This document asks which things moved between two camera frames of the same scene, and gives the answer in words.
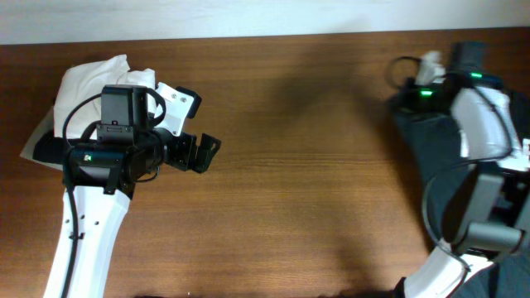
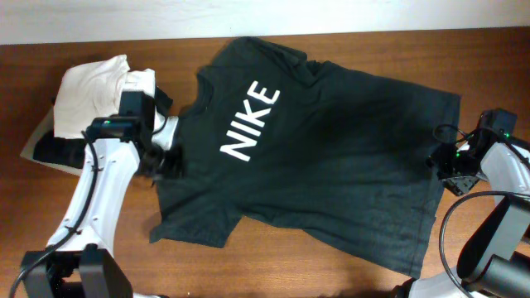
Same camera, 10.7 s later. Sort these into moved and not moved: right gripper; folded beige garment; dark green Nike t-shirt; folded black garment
Moved: right gripper; dark green Nike t-shirt
Not moved: folded black garment; folded beige garment
